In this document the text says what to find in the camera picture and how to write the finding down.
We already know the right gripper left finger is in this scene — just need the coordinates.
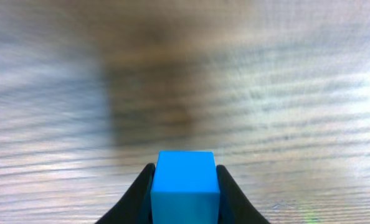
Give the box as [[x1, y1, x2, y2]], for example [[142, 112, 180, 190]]
[[94, 163, 156, 224]]

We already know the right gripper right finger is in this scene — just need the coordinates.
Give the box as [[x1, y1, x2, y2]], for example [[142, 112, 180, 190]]
[[216, 164, 272, 224]]

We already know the blue cube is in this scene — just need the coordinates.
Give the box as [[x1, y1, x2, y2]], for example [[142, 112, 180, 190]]
[[149, 151, 221, 224]]

